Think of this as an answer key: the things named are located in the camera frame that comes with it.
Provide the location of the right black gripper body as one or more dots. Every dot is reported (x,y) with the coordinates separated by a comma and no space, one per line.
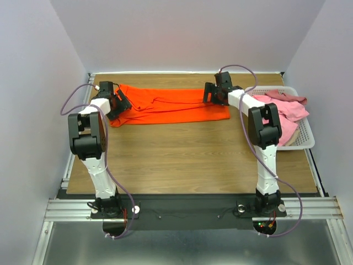
(208,93)

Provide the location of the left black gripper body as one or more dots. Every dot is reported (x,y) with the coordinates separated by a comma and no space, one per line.
(121,106)

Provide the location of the orange t shirt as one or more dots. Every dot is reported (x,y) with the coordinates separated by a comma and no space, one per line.
(167,106)

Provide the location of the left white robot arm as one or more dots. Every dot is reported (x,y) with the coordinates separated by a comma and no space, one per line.
(88,140)

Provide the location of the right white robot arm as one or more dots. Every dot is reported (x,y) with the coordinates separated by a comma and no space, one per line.
(263,134)

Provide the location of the dusty rose t shirt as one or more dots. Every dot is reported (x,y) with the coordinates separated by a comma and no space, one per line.
(276,94)

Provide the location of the light pink t shirt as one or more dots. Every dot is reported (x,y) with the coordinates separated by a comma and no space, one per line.
(290,114)

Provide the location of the beige garment in basket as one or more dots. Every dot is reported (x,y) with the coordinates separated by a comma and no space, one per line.
(293,138)

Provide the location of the white plastic laundry basket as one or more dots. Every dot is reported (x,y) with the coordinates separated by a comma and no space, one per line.
(306,139)

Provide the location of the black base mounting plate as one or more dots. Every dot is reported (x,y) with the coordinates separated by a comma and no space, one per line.
(196,211)

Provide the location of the aluminium frame rail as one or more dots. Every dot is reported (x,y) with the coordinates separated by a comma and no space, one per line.
(60,210)

